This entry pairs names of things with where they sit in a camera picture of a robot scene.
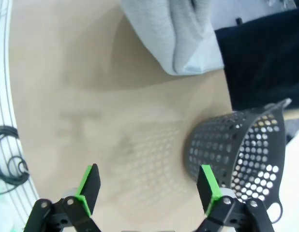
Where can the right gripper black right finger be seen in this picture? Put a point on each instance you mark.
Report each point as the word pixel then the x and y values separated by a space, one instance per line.
pixel 206 188

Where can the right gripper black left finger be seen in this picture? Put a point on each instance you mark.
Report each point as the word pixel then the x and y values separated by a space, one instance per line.
pixel 90 188

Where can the grey training pants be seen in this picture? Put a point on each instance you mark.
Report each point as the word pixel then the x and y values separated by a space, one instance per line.
pixel 152 36

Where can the black perforated basket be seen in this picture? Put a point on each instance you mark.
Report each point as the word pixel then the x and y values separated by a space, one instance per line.
pixel 212 135

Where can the person in black t-shirt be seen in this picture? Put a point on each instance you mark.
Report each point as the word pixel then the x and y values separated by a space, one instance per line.
pixel 260 60

